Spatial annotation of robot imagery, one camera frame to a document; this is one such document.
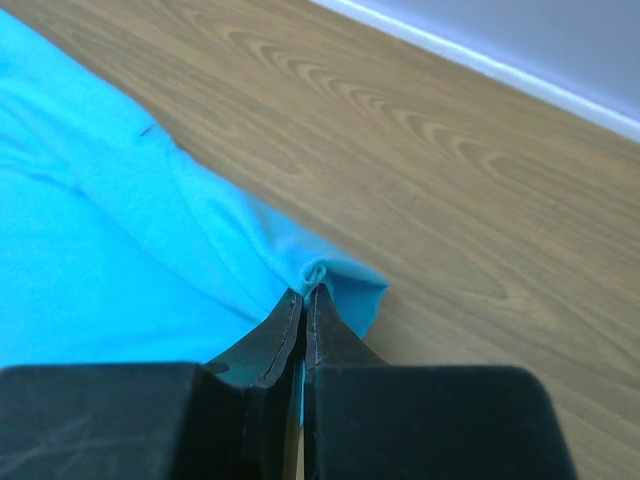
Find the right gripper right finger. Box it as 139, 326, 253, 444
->
304, 285, 577, 479

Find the turquoise t shirt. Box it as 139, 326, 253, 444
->
1, 13, 388, 366

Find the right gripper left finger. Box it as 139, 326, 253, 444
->
1, 291, 303, 479

